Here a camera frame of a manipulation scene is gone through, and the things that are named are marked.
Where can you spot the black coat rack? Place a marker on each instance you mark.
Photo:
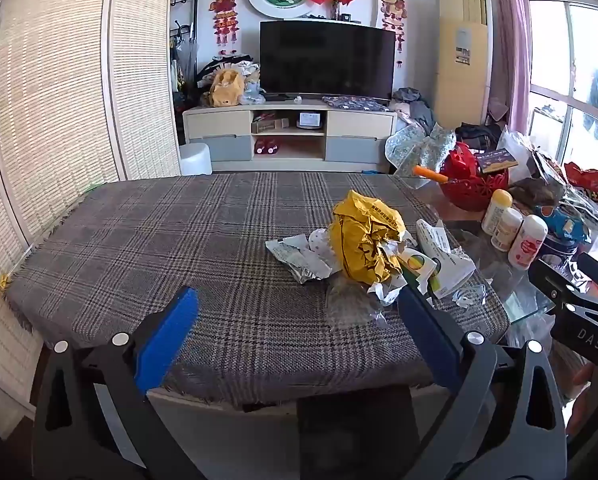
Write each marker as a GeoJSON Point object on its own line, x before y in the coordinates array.
{"type": "Point", "coordinates": [194, 10]}

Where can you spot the grey clothes pile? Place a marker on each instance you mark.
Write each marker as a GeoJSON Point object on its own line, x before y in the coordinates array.
{"type": "Point", "coordinates": [416, 110]}

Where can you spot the blue snack bag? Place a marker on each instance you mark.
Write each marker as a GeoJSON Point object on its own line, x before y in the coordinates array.
{"type": "Point", "coordinates": [564, 225]}

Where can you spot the cardboard box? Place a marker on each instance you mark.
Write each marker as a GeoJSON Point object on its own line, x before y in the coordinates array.
{"type": "Point", "coordinates": [269, 122]}

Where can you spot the black bag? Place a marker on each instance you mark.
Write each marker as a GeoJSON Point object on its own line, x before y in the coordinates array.
{"type": "Point", "coordinates": [476, 135]}

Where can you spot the white paper carton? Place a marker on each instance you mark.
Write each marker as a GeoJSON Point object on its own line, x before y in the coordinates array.
{"type": "Point", "coordinates": [444, 255]}

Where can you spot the person's right hand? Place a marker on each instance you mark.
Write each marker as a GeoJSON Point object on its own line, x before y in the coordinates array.
{"type": "Point", "coordinates": [584, 395]}

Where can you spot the pink curtain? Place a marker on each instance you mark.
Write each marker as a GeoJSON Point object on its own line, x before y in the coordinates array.
{"type": "Point", "coordinates": [509, 35]}

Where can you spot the red plastic basket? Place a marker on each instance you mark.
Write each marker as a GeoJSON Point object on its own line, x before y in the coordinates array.
{"type": "Point", "coordinates": [466, 192]}

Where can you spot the red snack bag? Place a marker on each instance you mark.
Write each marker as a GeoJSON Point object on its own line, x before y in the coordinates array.
{"type": "Point", "coordinates": [589, 190]}

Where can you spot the dark blue flat box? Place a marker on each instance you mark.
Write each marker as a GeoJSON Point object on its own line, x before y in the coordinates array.
{"type": "Point", "coordinates": [496, 161]}

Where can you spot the window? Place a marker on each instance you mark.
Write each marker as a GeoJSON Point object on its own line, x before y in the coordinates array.
{"type": "Point", "coordinates": [559, 50]}

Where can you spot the cream standing air conditioner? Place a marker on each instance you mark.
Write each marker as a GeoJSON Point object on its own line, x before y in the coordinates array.
{"type": "Point", "coordinates": [459, 80]}

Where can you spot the bamboo folding screen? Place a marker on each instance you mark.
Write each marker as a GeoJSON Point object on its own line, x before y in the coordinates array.
{"type": "Point", "coordinates": [54, 85]}

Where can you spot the black flat television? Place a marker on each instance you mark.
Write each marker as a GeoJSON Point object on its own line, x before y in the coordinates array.
{"type": "Point", "coordinates": [324, 60]}

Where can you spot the green yellow packet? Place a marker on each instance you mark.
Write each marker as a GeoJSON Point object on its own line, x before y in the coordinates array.
{"type": "Point", "coordinates": [416, 265]}

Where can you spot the small clear plastic scrap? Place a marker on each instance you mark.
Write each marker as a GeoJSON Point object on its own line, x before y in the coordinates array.
{"type": "Point", "coordinates": [466, 296]}

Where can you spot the clear plastic wrap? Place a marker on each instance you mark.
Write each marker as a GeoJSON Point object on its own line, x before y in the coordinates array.
{"type": "Point", "coordinates": [349, 305]}

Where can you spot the beige grey television cabinet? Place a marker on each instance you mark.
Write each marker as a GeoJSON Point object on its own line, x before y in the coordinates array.
{"type": "Point", "coordinates": [214, 125]}

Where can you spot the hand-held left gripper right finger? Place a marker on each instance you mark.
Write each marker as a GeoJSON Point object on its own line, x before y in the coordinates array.
{"type": "Point", "coordinates": [429, 335]}

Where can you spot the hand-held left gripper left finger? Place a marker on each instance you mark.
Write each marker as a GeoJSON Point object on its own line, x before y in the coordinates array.
{"type": "Point", "coordinates": [169, 330]}

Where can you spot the clear plastic bag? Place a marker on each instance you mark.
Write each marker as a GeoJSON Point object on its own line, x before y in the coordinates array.
{"type": "Point", "coordinates": [516, 147]}

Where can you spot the yellow capped white bottle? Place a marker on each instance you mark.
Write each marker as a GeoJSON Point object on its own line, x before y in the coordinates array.
{"type": "Point", "coordinates": [496, 210]}

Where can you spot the dark patterned cloth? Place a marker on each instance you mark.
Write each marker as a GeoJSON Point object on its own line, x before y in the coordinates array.
{"type": "Point", "coordinates": [354, 103]}

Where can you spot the yellow paper bag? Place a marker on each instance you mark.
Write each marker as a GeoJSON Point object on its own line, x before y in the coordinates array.
{"type": "Point", "coordinates": [364, 235]}

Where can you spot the small white bottle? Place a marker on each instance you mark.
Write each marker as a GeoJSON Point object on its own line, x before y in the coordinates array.
{"type": "Point", "coordinates": [506, 232]}

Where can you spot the small white device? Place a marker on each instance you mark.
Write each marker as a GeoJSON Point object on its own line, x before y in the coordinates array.
{"type": "Point", "coordinates": [309, 120]}

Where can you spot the floral green cloth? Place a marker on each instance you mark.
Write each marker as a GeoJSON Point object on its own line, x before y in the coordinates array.
{"type": "Point", "coordinates": [414, 147]}

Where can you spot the red hanging ornament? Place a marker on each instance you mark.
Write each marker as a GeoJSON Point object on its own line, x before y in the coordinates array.
{"type": "Point", "coordinates": [393, 10]}
{"type": "Point", "coordinates": [225, 5]}

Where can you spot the white plastic stool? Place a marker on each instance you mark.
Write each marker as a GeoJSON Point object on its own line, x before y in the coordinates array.
{"type": "Point", "coordinates": [195, 160]}

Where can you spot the yellow plush toy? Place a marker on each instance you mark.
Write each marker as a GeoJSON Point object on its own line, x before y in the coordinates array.
{"type": "Point", "coordinates": [225, 89]}

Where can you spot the white bottle red label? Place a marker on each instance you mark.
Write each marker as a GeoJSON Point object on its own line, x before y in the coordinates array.
{"type": "Point", "coordinates": [526, 242]}

